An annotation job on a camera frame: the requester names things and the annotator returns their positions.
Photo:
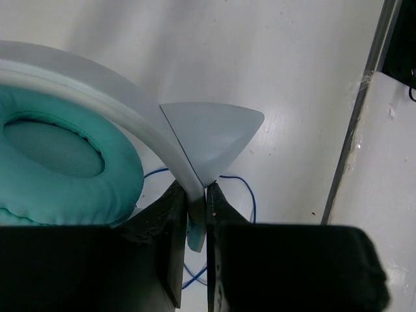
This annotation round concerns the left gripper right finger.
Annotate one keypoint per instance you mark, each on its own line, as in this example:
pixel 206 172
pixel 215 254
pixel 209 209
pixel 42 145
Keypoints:
pixel 288 267

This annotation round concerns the aluminium frame rail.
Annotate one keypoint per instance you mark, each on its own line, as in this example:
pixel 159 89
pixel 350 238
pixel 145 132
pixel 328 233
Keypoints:
pixel 382 35

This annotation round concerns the teal white cat-ear headphones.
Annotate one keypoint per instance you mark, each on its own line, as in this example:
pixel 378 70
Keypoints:
pixel 66 157

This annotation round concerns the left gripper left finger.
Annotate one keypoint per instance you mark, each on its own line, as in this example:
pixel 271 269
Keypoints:
pixel 137 266

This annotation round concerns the white taped front panel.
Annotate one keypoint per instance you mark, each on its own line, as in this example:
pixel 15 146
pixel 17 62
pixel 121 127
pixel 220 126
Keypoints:
pixel 377 188

